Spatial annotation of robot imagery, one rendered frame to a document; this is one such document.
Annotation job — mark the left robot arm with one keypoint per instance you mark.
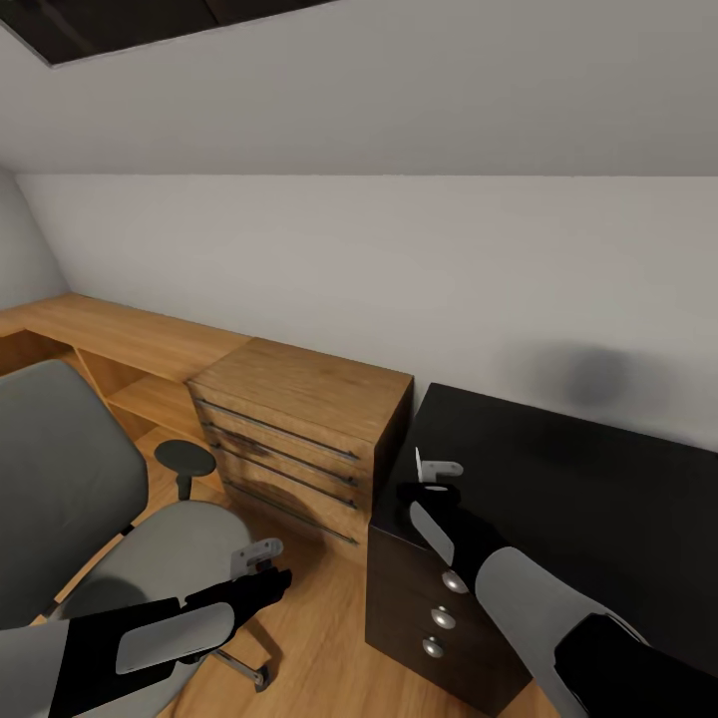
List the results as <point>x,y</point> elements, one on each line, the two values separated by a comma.
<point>68,667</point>

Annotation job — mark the fixed window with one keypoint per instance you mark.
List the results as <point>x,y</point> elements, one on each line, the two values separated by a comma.
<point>68,30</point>

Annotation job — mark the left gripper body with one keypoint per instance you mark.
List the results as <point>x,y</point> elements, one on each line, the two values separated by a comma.
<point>264,588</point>

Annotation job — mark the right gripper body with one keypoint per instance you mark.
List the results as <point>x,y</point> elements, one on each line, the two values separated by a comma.
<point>412,490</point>

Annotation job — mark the cabinet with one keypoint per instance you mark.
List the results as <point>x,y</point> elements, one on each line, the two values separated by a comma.
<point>422,614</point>
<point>305,439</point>

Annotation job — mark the swivel chair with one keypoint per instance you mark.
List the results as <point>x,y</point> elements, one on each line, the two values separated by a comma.
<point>71,480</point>

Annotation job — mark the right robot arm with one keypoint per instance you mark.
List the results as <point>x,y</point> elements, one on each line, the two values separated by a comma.
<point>587,660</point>

